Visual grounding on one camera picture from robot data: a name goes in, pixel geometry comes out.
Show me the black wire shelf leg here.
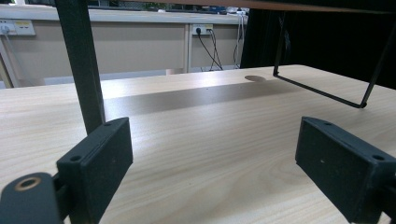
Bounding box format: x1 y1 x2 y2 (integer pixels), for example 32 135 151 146
273 12 396 109

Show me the black metal post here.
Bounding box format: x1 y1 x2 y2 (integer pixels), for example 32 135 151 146
54 0 106 135

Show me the black cable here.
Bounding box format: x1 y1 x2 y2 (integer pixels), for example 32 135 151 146
195 27 224 71
208 29 219 72

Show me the white wall socket with plugs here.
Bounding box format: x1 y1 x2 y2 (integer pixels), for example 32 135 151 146
191 23 215 36

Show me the round cable hole cover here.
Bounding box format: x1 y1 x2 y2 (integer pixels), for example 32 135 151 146
244 75 267 83

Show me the white vertical cable trunking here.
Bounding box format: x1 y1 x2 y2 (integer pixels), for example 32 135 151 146
183 22 192 74

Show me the white wall ledge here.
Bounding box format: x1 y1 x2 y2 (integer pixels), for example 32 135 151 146
0 4 248 25

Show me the dark curtain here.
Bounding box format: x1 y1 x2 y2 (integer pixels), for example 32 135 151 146
240 8 396 91

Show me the wooden shelf board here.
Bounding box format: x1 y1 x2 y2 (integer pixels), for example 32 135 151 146
124 0 396 15

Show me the grey cable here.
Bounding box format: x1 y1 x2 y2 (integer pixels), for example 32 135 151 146
233 12 248 68

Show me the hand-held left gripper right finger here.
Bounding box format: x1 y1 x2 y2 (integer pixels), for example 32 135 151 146
294 116 396 224

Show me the white conduit under socket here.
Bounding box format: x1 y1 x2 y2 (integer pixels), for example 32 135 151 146
0 34 22 89

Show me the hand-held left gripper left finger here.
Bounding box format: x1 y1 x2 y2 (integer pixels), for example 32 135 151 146
52 117 134 224

